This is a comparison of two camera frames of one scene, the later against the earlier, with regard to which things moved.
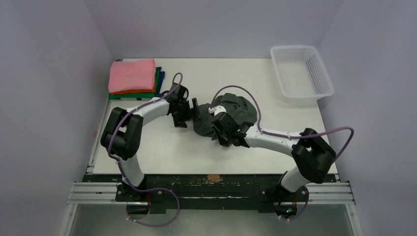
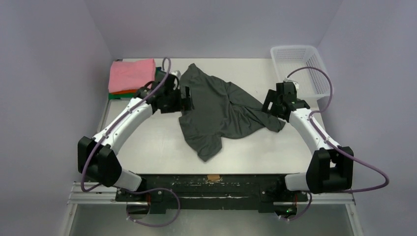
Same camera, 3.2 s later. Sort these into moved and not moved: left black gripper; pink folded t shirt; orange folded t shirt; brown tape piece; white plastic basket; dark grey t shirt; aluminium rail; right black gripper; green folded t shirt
Moved: dark grey t shirt; left black gripper; right black gripper
Not moved: aluminium rail; orange folded t shirt; brown tape piece; white plastic basket; green folded t shirt; pink folded t shirt
